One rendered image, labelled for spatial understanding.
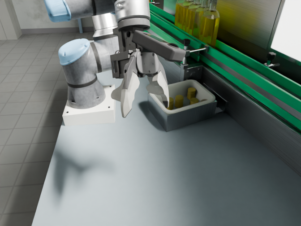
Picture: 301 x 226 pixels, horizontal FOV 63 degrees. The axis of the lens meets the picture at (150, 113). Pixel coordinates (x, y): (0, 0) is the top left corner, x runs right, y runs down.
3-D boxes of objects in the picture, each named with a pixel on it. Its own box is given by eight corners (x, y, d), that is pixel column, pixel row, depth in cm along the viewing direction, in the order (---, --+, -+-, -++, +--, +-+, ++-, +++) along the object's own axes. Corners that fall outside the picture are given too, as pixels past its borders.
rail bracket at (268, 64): (276, 85, 95) (287, 52, 87) (262, 89, 93) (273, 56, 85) (268, 80, 98) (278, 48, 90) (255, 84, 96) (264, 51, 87)
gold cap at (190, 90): (195, 96, 108) (196, 87, 105) (194, 100, 105) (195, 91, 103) (187, 95, 109) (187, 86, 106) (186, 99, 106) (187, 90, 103)
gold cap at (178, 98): (177, 109, 100) (178, 100, 98) (173, 104, 103) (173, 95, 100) (184, 106, 102) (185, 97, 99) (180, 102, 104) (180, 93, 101)
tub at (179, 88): (215, 116, 99) (218, 98, 94) (166, 131, 92) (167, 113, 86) (191, 94, 112) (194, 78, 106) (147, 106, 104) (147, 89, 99)
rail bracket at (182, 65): (207, 64, 107) (211, 36, 99) (173, 72, 101) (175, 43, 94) (203, 62, 109) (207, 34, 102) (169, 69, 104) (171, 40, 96)
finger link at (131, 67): (131, 97, 52) (143, 64, 55) (136, 97, 50) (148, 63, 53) (115, 85, 48) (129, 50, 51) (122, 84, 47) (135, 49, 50)
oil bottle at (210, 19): (213, 58, 113) (221, 10, 100) (203, 61, 111) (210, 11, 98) (206, 54, 117) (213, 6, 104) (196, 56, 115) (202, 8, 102)
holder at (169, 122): (225, 113, 101) (228, 97, 97) (166, 132, 92) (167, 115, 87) (201, 93, 114) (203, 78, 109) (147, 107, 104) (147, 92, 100)
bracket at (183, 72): (201, 79, 111) (203, 65, 106) (183, 84, 107) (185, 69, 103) (197, 76, 113) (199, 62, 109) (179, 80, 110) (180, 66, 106)
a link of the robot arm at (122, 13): (155, 0, 54) (129, -8, 47) (157, 22, 54) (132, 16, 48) (131, 10, 58) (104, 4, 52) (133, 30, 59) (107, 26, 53)
